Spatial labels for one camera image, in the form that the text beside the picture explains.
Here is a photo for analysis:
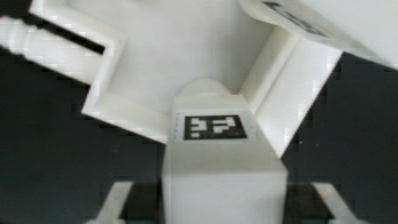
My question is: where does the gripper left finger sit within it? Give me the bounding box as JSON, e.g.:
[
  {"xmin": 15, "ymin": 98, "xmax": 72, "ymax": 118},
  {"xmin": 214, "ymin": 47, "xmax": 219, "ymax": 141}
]
[{"xmin": 83, "ymin": 181, "xmax": 164, "ymax": 224}]

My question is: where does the white chair leg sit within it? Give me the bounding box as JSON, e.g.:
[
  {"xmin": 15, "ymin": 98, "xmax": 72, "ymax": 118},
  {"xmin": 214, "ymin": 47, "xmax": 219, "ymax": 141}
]
[
  {"xmin": 239, "ymin": 0, "xmax": 398, "ymax": 70},
  {"xmin": 162, "ymin": 79, "xmax": 289, "ymax": 224}
]

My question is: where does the white chair seat part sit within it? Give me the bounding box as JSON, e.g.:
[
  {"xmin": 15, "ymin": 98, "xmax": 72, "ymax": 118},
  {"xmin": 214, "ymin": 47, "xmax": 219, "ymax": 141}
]
[{"xmin": 0, "ymin": 0, "xmax": 294, "ymax": 142}]

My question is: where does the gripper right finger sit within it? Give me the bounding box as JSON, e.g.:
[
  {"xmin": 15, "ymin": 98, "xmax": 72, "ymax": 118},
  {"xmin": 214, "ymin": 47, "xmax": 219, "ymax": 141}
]
[{"xmin": 287, "ymin": 181, "xmax": 360, "ymax": 224}]

